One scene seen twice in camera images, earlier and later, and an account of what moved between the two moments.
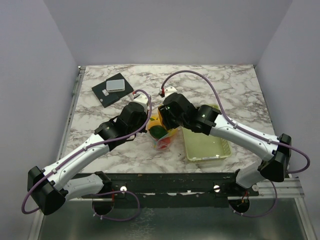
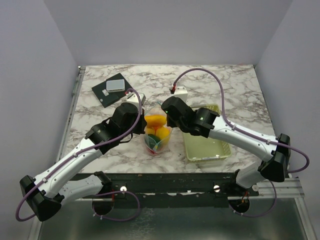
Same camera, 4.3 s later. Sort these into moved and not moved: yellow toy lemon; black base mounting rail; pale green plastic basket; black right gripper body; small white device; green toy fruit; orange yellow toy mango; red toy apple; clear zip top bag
Moved: yellow toy lemon; red toy apple; green toy fruit; orange yellow toy mango; clear zip top bag
Not moved: small white device; pale green plastic basket; black base mounting rail; black right gripper body
